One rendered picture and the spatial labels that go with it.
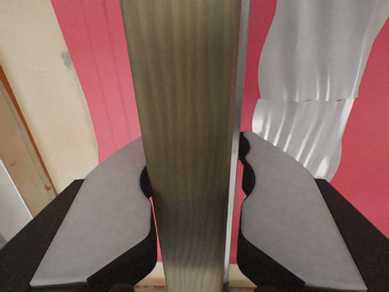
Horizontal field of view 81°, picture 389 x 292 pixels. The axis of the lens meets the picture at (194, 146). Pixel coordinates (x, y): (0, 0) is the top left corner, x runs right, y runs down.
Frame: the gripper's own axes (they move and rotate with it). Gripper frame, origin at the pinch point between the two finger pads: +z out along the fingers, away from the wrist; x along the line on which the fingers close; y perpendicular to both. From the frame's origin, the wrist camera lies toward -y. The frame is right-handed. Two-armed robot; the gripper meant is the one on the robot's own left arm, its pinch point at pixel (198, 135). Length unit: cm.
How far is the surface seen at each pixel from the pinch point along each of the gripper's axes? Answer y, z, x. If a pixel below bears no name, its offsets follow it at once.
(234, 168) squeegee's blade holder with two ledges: 3.5, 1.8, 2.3
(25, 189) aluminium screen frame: 6.3, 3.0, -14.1
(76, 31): -4.7, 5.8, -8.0
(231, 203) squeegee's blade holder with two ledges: 6.7, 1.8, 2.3
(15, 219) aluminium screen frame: 9.0, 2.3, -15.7
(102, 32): -4.7, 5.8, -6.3
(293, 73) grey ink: -1.9, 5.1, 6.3
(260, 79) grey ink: -1.4, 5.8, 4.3
